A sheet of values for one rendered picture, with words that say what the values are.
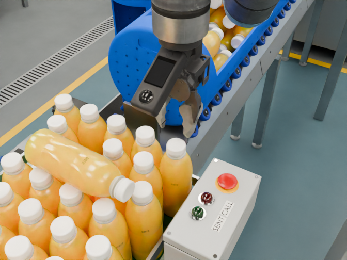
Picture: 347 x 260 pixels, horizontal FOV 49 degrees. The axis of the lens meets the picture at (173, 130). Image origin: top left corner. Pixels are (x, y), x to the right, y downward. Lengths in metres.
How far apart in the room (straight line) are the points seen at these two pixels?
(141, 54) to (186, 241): 0.47
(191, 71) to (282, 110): 2.01
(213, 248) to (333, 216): 1.55
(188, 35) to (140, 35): 0.33
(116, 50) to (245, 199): 0.49
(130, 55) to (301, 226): 1.38
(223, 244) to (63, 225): 0.26
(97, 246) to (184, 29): 0.36
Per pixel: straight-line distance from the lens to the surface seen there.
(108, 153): 0.77
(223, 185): 0.71
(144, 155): 0.75
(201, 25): 0.60
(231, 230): 0.67
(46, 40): 3.43
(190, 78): 0.65
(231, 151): 2.30
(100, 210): 0.68
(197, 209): 0.67
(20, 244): 0.68
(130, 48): 0.95
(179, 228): 0.66
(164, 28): 0.59
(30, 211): 0.71
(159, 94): 0.61
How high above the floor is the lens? 1.66
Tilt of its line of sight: 44 degrees down
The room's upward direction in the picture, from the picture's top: straight up
